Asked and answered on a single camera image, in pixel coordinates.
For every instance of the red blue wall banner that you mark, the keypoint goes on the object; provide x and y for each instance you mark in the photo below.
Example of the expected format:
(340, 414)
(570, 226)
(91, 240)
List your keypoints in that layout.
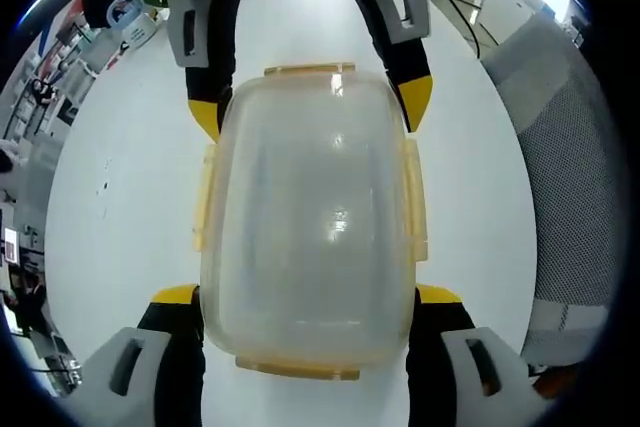
(55, 37)

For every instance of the white blue watering can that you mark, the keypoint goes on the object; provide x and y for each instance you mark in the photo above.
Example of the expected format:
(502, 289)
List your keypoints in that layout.
(140, 32)

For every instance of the clear plastic box yellow buckles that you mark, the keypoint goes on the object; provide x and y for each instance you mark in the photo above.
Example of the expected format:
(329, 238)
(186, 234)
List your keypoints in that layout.
(310, 207)

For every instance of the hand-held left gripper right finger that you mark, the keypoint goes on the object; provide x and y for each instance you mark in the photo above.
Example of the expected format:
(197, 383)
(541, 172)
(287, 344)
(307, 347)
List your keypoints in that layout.
(480, 382)

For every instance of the white storage shelves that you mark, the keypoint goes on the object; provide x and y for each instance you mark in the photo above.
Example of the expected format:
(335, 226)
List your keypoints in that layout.
(75, 77)

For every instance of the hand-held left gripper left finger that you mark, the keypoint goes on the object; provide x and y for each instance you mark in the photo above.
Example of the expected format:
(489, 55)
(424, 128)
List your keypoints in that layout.
(125, 377)

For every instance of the lit background monitor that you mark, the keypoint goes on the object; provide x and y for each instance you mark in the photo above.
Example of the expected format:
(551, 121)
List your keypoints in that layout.
(10, 247)

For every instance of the grey mesh office chair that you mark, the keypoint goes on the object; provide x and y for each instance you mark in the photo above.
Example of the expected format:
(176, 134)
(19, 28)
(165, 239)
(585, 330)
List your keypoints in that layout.
(565, 172)

